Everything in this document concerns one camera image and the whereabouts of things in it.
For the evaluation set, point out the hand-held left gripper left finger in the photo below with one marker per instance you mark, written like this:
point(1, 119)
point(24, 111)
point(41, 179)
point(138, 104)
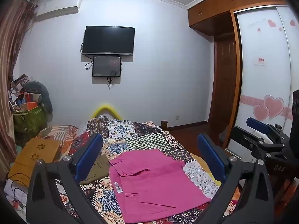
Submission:
point(90, 154)

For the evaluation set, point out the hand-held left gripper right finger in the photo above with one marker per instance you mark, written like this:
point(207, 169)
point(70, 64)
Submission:
point(211, 158)

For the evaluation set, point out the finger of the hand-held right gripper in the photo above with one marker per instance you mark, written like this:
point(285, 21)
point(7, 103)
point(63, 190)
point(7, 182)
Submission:
point(244, 133)
point(257, 124)

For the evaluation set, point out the pink pants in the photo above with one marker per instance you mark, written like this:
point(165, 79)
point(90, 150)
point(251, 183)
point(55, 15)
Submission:
point(151, 182)

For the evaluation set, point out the olive green pants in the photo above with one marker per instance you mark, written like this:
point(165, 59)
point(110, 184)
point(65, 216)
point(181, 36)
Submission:
point(97, 170)

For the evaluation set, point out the orange striped cloth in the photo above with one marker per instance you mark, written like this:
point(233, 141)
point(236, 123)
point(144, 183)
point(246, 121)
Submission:
point(64, 133)

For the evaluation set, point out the yellow bed headboard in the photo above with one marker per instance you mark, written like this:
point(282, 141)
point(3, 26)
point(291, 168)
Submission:
point(106, 108)

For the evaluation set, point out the wooden wardrobe with white doors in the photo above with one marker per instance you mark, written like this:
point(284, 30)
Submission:
point(264, 74)

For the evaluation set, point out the brown wooden door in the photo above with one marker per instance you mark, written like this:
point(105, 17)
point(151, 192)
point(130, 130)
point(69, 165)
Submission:
point(224, 84)

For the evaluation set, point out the yellow wooden lap desk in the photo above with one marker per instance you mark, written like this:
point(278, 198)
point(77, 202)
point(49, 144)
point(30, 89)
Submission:
point(32, 158)

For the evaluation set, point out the patterned patchwork blanket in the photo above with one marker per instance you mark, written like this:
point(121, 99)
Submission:
point(144, 137)

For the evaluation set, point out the red label sticker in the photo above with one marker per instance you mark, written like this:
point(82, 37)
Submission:
point(261, 61)

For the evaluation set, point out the white cloth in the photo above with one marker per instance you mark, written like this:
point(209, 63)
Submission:
point(10, 197)

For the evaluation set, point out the pile of clutter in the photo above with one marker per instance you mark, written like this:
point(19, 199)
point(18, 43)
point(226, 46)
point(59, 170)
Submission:
point(21, 93)

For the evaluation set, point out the striped brown curtain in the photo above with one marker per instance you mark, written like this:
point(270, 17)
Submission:
point(11, 63)

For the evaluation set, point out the white air conditioner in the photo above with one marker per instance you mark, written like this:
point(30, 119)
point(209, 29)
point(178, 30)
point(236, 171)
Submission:
point(58, 8)

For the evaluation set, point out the wooden bed post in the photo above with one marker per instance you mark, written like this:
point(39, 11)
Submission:
point(164, 124)

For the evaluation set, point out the small black wall monitor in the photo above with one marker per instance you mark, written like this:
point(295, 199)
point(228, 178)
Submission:
point(106, 65)

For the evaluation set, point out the black wall television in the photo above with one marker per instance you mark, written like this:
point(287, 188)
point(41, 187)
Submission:
point(108, 40)

